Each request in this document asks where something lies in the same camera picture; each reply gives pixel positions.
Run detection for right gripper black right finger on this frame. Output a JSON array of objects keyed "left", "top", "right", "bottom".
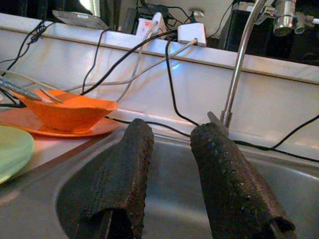
[{"left": 190, "top": 122, "right": 297, "bottom": 239}]

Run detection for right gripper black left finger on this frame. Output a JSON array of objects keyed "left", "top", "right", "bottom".
[{"left": 58, "top": 118, "right": 155, "bottom": 239}]

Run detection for stainless steel sink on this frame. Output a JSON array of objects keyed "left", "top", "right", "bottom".
[{"left": 0, "top": 129, "right": 319, "bottom": 239}]

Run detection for orange plate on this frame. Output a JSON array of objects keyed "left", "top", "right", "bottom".
[{"left": 0, "top": 109, "right": 122, "bottom": 138}]

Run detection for grey faucet lever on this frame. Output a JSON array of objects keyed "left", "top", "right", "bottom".
[{"left": 207, "top": 111, "right": 229, "bottom": 136}]

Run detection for orange bowl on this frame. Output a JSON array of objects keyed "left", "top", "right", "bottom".
[{"left": 13, "top": 89, "right": 118, "bottom": 132}]

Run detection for green plate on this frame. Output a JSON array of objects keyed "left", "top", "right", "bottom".
[{"left": 0, "top": 124, "right": 35, "bottom": 185}]

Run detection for chrome faucet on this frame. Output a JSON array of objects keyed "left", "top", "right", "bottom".
[{"left": 220, "top": 0, "right": 269, "bottom": 127}]

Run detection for silver spoon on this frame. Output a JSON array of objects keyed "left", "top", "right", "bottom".
[{"left": 0, "top": 76, "right": 43, "bottom": 102}]

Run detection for white charger block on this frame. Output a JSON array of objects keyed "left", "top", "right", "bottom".
[{"left": 177, "top": 23, "right": 207, "bottom": 47}]

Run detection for white box red print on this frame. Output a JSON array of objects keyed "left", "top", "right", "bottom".
[{"left": 136, "top": 18, "right": 153, "bottom": 35}]

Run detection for chrome tap fitting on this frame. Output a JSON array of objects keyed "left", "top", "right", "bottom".
[{"left": 254, "top": 0, "right": 315, "bottom": 37}]

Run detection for white plug adapter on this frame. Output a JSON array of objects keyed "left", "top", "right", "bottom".
[{"left": 151, "top": 11, "right": 166, "bottom": 38}]

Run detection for silver tray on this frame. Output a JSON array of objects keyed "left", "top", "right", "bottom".
[{"left": 52, "top": 9, "right": 110, "bottom": 30}]

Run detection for white cable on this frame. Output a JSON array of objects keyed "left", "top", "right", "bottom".
[{"left": 117, "top": 21, "right": 159, "bottom": 103}]

